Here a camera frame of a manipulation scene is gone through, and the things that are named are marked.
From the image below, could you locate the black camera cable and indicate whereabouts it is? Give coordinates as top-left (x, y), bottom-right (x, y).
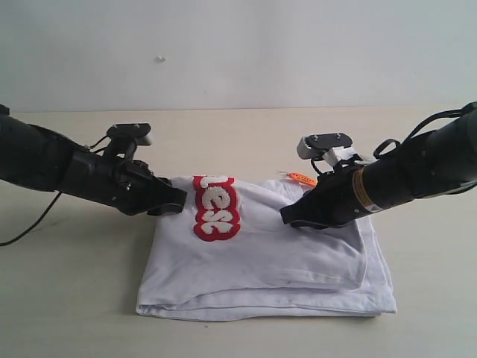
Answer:
top-left (0, 136), bottom-right (113, 247)
top-left (309, 106), bottom-right (474, 176)

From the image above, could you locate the white t-shirt red lettering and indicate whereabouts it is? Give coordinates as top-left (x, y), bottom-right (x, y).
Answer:
top-left (136, 175), bottom-right (397, 321)

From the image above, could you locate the black right camera cable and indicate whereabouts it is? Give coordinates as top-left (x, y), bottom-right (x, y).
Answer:
top-left (309, 106), bottom-right (474, 176)

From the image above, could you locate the black left camera cable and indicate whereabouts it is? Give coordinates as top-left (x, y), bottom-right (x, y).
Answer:
top-left (0, 136), bottom-right (113, 247)

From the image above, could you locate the orange clothing tag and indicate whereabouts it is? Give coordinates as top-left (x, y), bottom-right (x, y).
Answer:
top-left (277, 171), bottom-right (318, 186)

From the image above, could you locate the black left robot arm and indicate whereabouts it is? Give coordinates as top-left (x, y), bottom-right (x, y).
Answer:
top-left (1, 107), bottom-right (186, 216)

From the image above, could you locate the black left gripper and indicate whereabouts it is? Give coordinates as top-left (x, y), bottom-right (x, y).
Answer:
top-left (70, 150), bottom-right (187, 216)

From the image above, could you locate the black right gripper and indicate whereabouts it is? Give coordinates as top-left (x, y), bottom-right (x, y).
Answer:
top-left (279, 166), bottom-right (414, 227)

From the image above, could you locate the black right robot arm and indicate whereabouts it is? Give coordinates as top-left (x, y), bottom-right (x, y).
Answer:
top-left (280, 102), bottom-right (476, 229)

